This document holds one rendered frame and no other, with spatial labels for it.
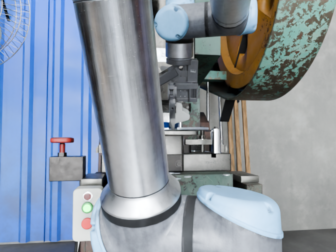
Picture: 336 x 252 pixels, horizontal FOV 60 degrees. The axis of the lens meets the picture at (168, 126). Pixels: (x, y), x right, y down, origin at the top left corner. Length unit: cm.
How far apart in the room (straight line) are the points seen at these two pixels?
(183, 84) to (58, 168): 43
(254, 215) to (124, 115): 20
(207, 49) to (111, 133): 79
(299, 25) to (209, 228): 75
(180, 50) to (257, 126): 182
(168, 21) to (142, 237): 44
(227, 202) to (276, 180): 224
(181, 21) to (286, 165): 214
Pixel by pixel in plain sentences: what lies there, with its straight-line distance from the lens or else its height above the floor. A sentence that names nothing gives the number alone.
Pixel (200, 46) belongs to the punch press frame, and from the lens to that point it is 109.
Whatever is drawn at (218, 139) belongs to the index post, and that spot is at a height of 75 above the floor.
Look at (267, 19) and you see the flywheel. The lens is 119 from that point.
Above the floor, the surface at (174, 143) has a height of 74.
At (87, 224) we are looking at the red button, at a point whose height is 54.
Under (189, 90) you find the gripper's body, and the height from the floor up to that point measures 89.
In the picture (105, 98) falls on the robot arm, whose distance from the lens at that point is 33.
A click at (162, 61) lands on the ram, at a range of 109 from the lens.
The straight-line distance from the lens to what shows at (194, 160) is 101.
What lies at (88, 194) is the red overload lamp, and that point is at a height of 61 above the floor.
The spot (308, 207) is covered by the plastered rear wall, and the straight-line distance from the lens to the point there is 281.
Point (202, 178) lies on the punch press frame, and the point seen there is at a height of 63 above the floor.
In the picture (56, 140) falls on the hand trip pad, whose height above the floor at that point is 75.
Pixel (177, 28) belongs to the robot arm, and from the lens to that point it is 65.
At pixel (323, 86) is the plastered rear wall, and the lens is 288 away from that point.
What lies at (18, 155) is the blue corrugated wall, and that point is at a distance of 238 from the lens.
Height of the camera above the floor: 75
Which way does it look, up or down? 3 degrees up
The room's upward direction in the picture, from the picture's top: straight up
